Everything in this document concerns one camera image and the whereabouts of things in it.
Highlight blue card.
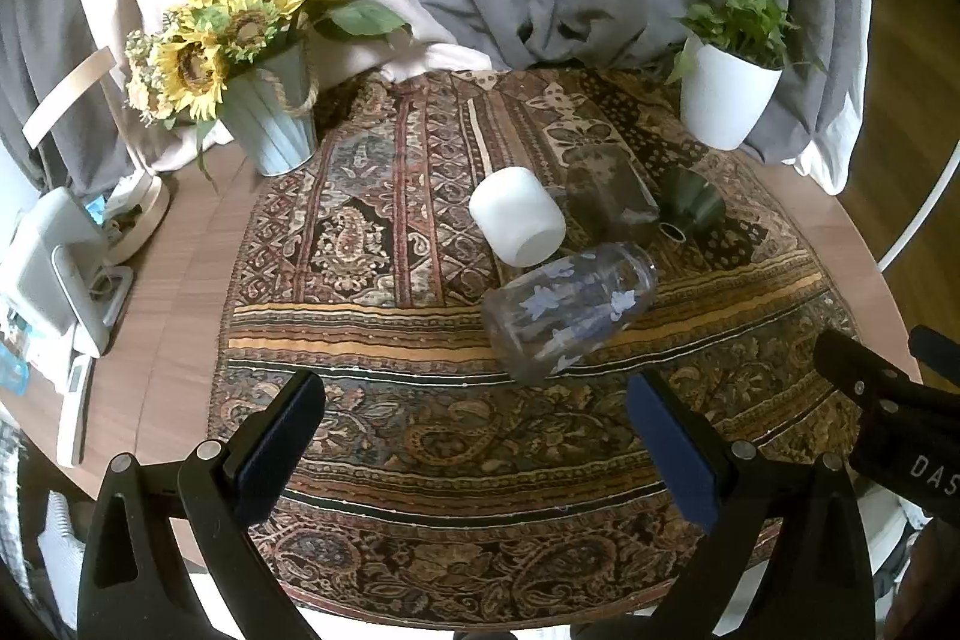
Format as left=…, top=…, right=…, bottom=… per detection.
left=0, top=308, right=32, bottom=395

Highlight white desk telephone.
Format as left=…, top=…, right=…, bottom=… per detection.
left=0, top=187, right=136, bottom=360

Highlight white cup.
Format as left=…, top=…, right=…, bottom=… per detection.
left=469, top=166, right=568, bottom=268

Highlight white curved tube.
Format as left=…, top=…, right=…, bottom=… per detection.
left=876, top=134, right=960, bottom=275

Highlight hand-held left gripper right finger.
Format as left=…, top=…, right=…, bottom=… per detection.
left=626, top=373, right=876, bottom=640

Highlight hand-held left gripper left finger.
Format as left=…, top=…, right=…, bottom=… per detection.
left=77, top=370, right=327, bottom=640

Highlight sunflower bouquet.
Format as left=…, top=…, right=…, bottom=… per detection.
left=122, top=0, right=413, bottom=180

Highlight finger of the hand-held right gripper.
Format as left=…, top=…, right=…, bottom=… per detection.
left=907, top=324, right=960, bottom=387
left=813, top=328, right=925, bottom=402

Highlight white plant pot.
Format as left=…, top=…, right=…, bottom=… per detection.
left=679, top=35, right=785, bottom=152

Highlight clear floral glass cup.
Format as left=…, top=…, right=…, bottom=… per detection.
left=481, top=241, right=659, bottom=386

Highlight patterned paisley table cloth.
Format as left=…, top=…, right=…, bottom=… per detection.
left=213, top=65, right=865, bottom=630

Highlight green ribbed cup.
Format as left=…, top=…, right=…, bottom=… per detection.
left=655, top=163, right=727, bottom=244

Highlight green leafy plant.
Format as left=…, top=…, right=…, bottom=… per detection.
left=666, top=0, right=827, bottom=86

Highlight pale blue metal bucket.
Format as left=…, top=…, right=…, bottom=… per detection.
left=217, top=37, right=320, bottom=177

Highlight white handset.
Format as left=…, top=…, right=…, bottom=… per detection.
left=55, top=347, right=96, bottom=468

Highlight smoky dark glass cup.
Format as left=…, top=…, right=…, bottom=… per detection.
left=562, top=149, right=661, bottom=248

